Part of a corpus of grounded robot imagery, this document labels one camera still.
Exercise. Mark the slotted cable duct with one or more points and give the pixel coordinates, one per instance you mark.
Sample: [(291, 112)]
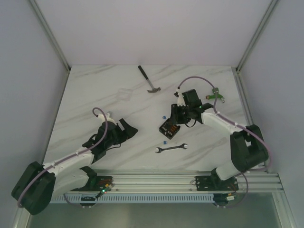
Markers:
[(143, 198)]

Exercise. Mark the claw hammer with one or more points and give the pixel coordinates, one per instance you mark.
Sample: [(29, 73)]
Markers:
[(153, 89)]

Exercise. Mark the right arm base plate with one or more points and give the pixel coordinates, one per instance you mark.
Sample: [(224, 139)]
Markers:
[(212, 183)]

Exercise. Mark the black fuse box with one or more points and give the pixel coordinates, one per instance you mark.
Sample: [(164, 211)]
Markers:
[(168, 129)]

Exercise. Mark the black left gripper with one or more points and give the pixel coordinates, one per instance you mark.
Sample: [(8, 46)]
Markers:
[(122, 131)]

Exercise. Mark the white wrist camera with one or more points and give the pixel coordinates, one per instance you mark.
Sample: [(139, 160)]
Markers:
[(180, 99), (106, 117)]

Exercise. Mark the steel open-end wrench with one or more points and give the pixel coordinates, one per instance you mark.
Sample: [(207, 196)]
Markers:
[(182, 146)]

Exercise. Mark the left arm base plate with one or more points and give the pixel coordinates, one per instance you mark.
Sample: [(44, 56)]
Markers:
[(99, 183)]

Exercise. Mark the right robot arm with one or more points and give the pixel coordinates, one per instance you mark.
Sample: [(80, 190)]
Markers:
[(246, 147)]

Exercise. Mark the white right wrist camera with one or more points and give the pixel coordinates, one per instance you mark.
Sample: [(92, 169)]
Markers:
[(180, 99)]

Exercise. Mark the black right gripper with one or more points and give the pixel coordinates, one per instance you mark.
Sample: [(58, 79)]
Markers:
[(174, 115)]

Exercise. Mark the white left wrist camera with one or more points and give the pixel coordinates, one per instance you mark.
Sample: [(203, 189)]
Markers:
[(106, 117)]

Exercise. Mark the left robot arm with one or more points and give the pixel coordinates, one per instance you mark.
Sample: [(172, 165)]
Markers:
[(40, 183)]

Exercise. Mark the aluminium frame rail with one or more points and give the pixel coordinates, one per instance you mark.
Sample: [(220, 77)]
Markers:
[(49, 34)]

